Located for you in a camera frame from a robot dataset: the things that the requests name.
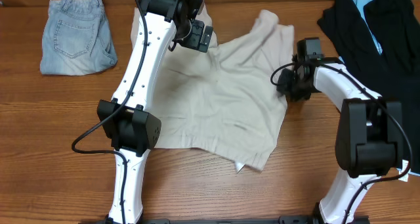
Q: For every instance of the light blue shirt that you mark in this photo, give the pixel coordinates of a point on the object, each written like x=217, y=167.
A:
x=364, y=10

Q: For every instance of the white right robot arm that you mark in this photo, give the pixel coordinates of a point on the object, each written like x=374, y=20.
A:
x=369, y=139

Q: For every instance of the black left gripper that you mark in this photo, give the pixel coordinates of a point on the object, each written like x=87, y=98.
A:
x=199, y=37

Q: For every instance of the folded light blue jeans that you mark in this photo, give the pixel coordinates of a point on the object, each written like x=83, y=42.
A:
x=77, y=40

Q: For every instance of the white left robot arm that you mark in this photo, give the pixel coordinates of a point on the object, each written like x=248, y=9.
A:
x=126, y=118

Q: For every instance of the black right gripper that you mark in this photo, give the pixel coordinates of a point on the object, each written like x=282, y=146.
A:
x=285, y=89

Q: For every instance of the black garment pile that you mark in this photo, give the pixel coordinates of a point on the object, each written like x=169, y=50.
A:
x=387, y=46

